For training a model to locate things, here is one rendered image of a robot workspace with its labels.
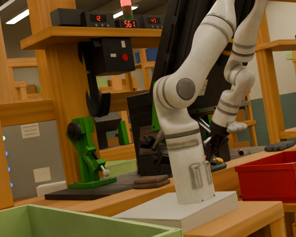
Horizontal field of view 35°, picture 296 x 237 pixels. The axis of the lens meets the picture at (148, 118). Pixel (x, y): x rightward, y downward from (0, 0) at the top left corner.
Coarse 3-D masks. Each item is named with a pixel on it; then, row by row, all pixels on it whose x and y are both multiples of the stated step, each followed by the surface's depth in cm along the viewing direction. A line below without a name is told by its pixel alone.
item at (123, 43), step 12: (96, 48) 205; (108, 48) 204; (120, 48) 209; (96, 60) 206; (108, 60) 203; (120, 60) 208; (132, 60) 213; (96, 72) 207; (108, 72) 205; (120, 72) 213
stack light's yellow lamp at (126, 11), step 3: (126, 6) 232; (129, 6) 232; (123, 9) 233; (126, 9) 232; (129, 9) 232; (123, 12) 233; (126, 12) 232; (129, 12) 232; (123, 15) 233; (126, 15) 232; (132, 15) 234
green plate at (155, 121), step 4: (152, 108) 196; (152, 112) 195; (152, 116) 195; (156, 116) 193; (152, 120) 195; (156, 120) 193; (152, 124) 194; (156, 124) 192; (152, 128) 194; (156, 128) 192; (160, 128) 190
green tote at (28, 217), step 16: (16, 208) 112; (32, 208) 111; (48, 208) 102; (0, 224) 110; (16, 224) 112; (32, 224) 112; (48, 224) 103; (64, 224) 96; (80, 224) 89; (96, 224) 83; (112, 224) 78; (128, 224) 74; (144, 224) 70
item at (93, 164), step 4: (68, 136) 190; (76, 144) 187; (84, 144) 185; (76, 148) 187; (84, 148) 184; (88, 148) 183; (92, 148) 184; (96, 148) 186; (84, 152) 185; (88, 152) 184; (92, 152) 184; (84, 156) 184; (96, 156) 183; (88, 160) 183; (92, 160) 184; (96, 160) 180; (100, 160) 181; (104, 160) 182; (88, 164) 183; (92, 164) 182; (96, 164) 180; (100, 164) 180; (104, 164) 182; (92, 168) 181; (96, 168) 181; (100, 168) 182
